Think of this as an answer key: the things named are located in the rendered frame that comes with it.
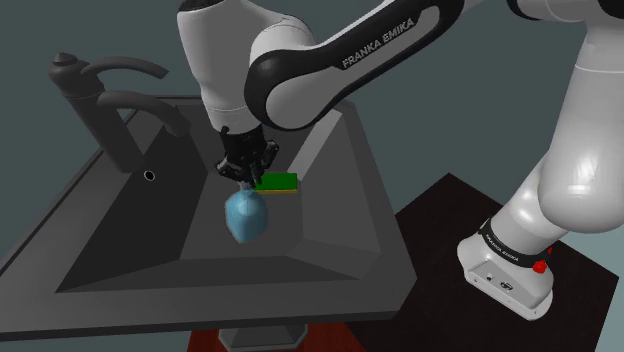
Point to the light blue vase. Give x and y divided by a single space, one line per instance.
247 216

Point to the red-brown cabinet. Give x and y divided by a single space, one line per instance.
336 342

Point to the dark robot stand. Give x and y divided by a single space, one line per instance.
453 273

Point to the dark grey sink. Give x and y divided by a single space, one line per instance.
146 302

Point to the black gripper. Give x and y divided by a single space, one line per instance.
242 145

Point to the dark grey faucet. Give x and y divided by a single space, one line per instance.
105 112

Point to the green and yellow sponge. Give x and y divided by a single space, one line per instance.
279 182

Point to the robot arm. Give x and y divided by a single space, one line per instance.
302 73

